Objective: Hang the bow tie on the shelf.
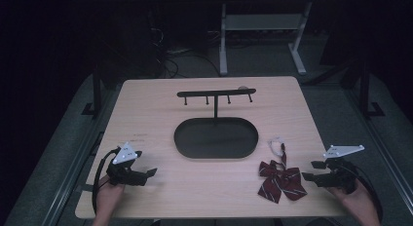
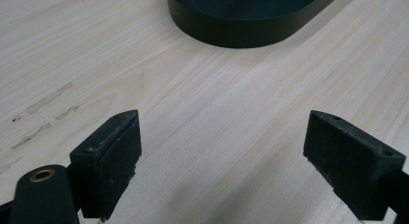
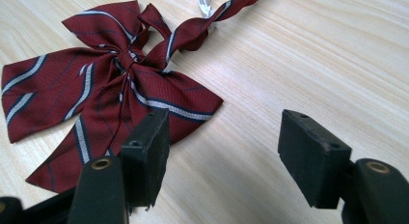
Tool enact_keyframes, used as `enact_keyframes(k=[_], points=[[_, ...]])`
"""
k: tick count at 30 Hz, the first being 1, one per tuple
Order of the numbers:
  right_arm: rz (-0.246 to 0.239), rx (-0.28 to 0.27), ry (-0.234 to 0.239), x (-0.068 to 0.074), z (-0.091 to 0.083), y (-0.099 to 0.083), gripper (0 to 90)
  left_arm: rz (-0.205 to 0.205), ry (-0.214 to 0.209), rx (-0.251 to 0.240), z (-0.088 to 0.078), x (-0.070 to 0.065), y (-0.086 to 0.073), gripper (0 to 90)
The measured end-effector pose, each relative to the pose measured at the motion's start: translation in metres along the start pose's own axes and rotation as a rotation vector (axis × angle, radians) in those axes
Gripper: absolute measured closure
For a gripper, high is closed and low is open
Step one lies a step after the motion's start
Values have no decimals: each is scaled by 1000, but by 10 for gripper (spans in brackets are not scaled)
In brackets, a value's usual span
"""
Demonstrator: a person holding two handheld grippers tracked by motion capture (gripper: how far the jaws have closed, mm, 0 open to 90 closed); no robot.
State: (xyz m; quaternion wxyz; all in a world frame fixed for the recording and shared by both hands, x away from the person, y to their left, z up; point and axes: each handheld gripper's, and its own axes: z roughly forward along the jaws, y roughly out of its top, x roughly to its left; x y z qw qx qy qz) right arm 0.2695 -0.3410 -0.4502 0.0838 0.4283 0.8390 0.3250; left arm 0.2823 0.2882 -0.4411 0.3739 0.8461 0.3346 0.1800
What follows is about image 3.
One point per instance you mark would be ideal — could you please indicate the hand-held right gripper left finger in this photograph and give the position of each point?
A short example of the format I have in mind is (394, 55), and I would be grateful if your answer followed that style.
(144, 159)

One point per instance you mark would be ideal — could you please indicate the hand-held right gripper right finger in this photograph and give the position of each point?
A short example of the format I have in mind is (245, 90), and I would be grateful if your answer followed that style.
(313, 156)

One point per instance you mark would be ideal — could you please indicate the dark red striped bow tie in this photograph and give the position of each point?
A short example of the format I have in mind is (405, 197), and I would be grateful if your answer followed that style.
(106, 89)

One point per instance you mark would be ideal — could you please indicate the white plastic clip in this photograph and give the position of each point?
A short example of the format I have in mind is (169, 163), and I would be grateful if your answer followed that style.
(205, 3)

